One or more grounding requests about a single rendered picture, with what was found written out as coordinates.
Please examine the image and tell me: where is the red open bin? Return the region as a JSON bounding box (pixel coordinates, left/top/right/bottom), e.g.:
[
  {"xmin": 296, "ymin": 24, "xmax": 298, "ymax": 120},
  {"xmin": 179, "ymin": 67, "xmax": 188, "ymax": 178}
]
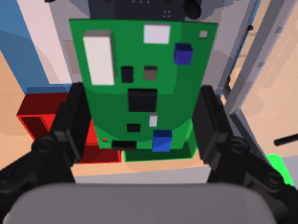
[{"xmin": 16, "ymin": 92, "xmax": 122, "ymax": 164}]

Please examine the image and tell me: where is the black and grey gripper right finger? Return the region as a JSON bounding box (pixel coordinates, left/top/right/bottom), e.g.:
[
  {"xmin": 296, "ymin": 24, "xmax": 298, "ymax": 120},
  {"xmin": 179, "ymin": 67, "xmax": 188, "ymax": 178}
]
[{"xmin": 191, "ymin": 85, "xmax": 298, "ymax": 224}]

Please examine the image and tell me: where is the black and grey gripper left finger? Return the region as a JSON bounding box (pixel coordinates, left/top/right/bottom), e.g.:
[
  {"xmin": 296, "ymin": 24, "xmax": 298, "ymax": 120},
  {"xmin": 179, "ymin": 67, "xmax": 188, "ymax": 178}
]
[{"xmin": 0, "ymin": 83, "xmax": 92, "ymax": 224}]

